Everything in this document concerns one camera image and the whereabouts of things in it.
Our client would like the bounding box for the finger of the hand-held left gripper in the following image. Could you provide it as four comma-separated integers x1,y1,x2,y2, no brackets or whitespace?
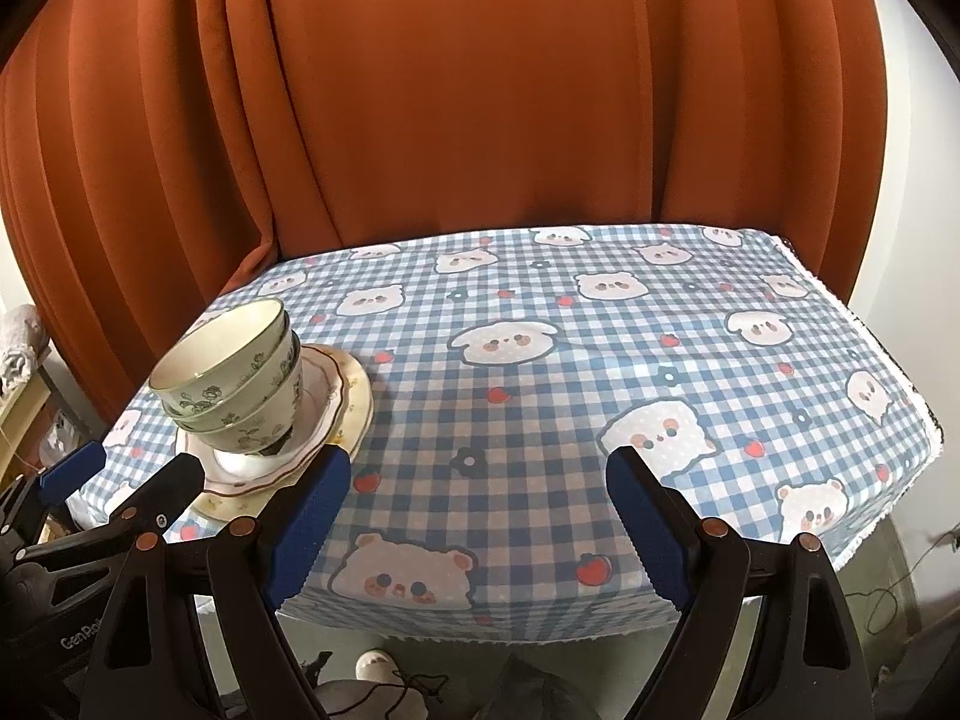
0,441,107,535
15,452,207,587

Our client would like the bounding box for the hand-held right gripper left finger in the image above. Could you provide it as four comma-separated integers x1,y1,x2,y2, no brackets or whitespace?
88,446,353,720

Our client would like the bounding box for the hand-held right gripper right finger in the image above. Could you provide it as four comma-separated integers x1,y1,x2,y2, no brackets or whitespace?
606,446,875,720

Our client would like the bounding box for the floral ceramic bowl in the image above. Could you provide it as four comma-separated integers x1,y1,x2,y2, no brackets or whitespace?
176,360,305,458
161,330,301,436
148,298,292,417

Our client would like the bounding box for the red-rimmed white plate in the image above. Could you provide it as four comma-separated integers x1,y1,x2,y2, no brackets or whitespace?
174,343,353,482

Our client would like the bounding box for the yellow flower plate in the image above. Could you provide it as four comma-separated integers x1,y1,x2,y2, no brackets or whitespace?
187,349,374,500

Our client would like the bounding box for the wooden shelf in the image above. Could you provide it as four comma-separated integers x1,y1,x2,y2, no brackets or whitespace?
0,360,61,481

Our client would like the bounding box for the grey folded cloth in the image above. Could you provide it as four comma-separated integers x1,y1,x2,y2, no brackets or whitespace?
0,306,50,391

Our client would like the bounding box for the white slipper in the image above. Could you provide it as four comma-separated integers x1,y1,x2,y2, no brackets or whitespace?
354,649,398,683

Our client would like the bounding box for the blue checked bear tablecloth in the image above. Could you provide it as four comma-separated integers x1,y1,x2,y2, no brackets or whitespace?
66,223,942,642

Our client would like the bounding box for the orange curtain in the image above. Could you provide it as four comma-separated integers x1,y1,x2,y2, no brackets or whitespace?
0,0,882,421

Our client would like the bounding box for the black cable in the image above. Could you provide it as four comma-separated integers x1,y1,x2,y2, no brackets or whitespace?
847,532,960,638

